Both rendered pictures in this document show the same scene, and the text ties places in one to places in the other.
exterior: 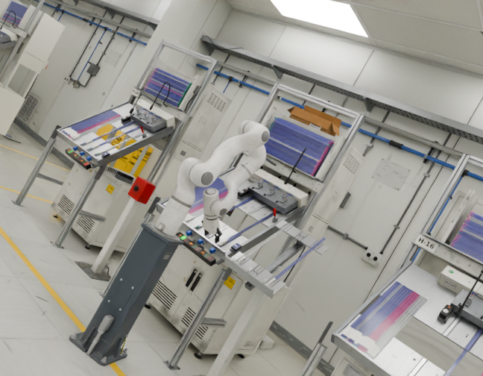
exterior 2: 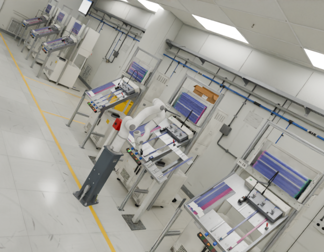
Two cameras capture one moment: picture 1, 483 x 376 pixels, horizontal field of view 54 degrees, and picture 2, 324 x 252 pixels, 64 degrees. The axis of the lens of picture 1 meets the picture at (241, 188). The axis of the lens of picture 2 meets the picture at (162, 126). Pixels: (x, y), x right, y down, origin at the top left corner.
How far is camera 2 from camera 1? 0.78 m
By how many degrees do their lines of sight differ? 11
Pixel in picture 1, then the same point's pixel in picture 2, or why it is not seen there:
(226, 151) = (143, 114)
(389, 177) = (252, 121)
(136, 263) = (101, 163)
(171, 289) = (128, 173)
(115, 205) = (109, 129)
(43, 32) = (89, 37)
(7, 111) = (72, 76)
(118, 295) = (93, 176)
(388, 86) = (257, 71)
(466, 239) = (259, 164)
